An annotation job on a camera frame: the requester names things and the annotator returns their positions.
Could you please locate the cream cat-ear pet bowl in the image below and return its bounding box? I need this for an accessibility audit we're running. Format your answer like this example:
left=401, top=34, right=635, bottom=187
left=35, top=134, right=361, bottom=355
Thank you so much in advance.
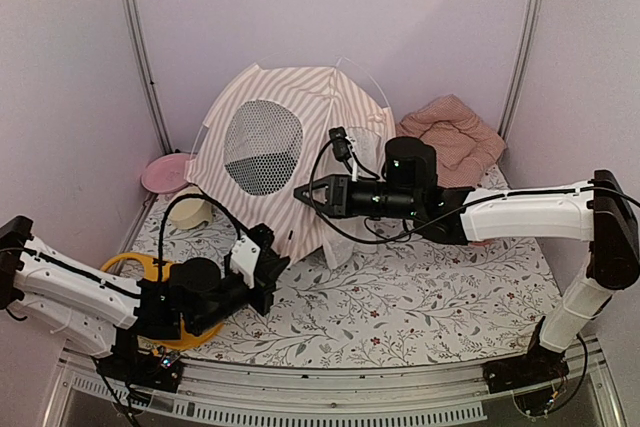
left=168, top=198, right=213, bottom=230

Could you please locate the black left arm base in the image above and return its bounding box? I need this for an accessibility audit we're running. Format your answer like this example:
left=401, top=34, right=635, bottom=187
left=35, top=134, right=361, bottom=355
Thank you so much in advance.
left=96, top=329, right=184, bottom=393

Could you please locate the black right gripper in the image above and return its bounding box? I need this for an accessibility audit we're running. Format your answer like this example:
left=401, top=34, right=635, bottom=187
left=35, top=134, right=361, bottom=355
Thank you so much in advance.
left=296, top=172, right=420, bottom=219

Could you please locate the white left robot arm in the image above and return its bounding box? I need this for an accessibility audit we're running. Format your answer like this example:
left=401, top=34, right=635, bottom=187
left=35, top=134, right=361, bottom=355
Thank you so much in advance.
left=1, top=216, right=290, bottom=381

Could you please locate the left aluminium frame post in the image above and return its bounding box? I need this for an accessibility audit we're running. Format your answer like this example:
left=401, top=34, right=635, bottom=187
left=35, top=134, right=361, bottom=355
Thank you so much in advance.
left=122, top=0, right=173, bottom=154

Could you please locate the front aluminium rail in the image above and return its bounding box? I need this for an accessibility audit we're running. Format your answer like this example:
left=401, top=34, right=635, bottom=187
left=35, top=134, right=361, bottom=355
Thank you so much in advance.
left=42, top=331, right=626, bottom=427

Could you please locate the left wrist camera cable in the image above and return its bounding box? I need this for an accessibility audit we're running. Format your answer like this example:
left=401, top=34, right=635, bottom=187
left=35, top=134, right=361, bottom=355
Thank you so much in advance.
left=157, top=185, right=246, bottom=283

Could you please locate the pink bowl behind tent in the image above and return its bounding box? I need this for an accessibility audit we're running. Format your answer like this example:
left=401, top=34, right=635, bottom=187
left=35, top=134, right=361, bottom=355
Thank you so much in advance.
left=140, top=153, right=190, bottom=194

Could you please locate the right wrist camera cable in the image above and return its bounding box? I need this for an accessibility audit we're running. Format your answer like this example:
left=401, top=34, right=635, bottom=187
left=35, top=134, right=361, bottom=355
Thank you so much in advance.
left=308, top=127, right=476, bottom=244

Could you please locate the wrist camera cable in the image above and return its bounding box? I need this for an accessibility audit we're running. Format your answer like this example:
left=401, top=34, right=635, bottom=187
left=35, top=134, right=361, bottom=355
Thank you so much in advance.
left=157, top=185, right=246, bottom=283
left=308, top=127, right=476, bottom=244

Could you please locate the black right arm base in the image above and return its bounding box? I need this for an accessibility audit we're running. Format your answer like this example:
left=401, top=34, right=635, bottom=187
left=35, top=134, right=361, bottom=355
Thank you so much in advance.
left=482, top=317, right=569, bottom=393

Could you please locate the yellow double bowl holder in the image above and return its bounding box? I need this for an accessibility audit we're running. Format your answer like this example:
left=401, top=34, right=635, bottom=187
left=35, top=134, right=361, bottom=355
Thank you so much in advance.
left=101, top=252, right=224, bottom=351

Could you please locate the striped pet tent fabric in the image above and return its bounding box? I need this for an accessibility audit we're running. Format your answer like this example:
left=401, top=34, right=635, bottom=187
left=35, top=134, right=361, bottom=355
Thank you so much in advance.
left=185, top=64, right=396, bottom=268

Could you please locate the white flexible tent pole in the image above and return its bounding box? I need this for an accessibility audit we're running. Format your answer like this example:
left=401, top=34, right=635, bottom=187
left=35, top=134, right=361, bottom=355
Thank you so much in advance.
left=193, top=56, right=395, bottom=160

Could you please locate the right aluminium frame post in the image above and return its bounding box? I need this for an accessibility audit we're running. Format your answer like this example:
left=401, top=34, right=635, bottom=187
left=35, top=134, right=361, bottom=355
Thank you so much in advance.
left=498, top=0, right=543, bottom=141

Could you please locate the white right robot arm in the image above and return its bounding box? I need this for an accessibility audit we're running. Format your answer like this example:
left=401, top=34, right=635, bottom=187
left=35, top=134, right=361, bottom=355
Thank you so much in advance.
left=294, top=137, right=639, bottom=383

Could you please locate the aluminium frame post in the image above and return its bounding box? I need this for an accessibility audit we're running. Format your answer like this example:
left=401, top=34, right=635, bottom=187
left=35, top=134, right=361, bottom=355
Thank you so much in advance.
left=498, top=0, right=543, bottom=141
left=122, top=0, right=173, bottom=154

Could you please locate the pink gingham cushion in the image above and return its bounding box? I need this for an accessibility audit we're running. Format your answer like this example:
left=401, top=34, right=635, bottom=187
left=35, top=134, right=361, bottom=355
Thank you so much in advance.
left=396, top=95, right=506, bottom=188

